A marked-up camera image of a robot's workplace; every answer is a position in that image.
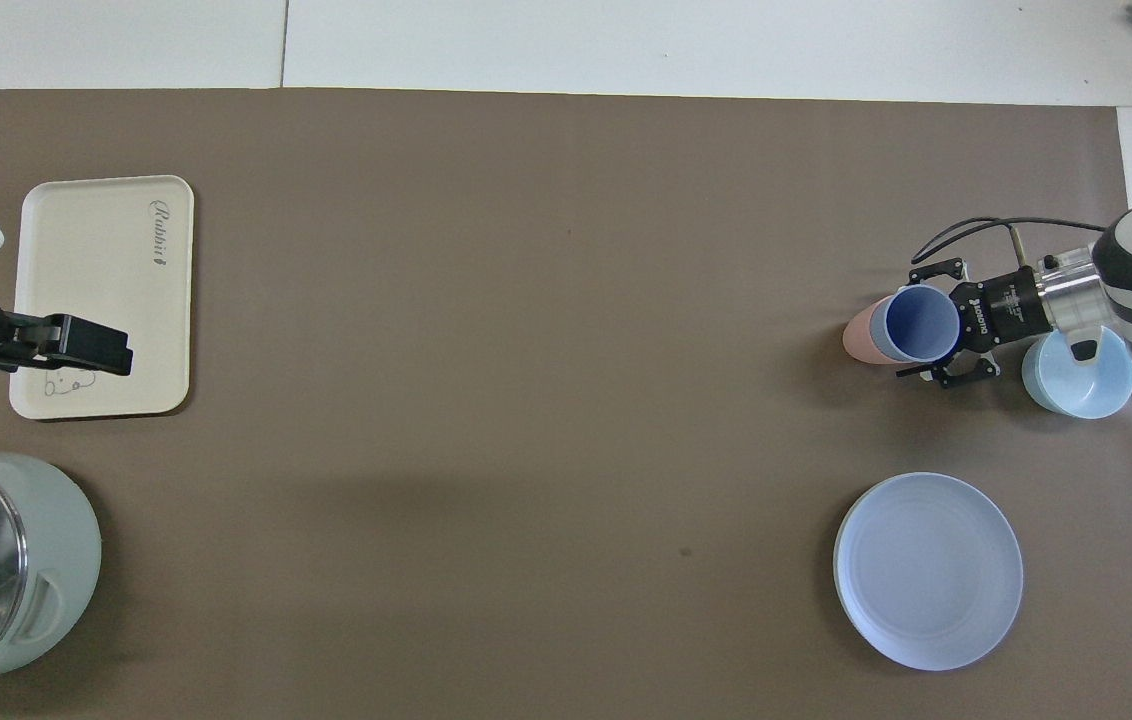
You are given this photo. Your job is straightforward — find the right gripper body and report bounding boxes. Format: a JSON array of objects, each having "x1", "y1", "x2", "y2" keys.
[{"x1": 954, "y1": 264, "x2": 1047, "y2": 355}]

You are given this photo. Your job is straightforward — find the pink cup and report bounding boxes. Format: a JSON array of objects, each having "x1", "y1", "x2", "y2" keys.
[{"x1": 842, "y1": 292, "x2": 899, "y2": 366}]

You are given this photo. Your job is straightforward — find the light blue cup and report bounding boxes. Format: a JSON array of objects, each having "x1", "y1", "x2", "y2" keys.
[{"x1": 1020, "y1": 325, "x2": 1132, "y2": 420}]

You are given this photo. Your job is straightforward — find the cream rectangular tray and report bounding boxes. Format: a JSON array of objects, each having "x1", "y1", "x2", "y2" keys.
[{"x1": 8, "y1": 175, "x2": 196, "y2": 422}]

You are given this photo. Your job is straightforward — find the light blue plate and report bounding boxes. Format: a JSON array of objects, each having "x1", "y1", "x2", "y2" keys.
[{"x1": 832, "y1": 472, "x2": 1025, "y2": 673}]

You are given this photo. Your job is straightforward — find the black cable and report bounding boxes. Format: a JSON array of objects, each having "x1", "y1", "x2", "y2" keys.
[{"x1": 910, "y1": 216, "x2": 1113, "y2": 271}]

